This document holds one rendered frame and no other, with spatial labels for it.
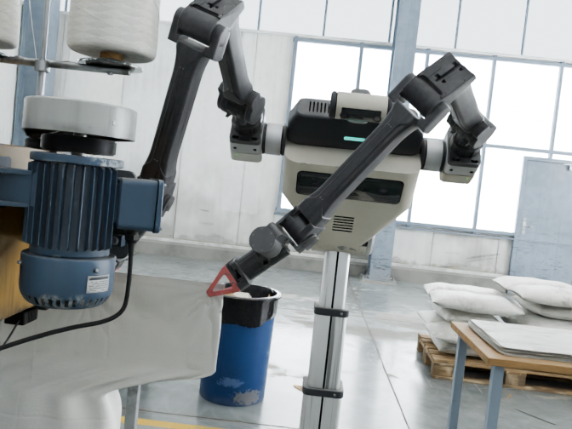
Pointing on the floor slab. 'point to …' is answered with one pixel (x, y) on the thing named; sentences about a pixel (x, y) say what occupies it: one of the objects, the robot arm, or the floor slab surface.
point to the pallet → (439, 366)
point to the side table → (467, 336)
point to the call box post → (132, 407)
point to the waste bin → (243, 348)
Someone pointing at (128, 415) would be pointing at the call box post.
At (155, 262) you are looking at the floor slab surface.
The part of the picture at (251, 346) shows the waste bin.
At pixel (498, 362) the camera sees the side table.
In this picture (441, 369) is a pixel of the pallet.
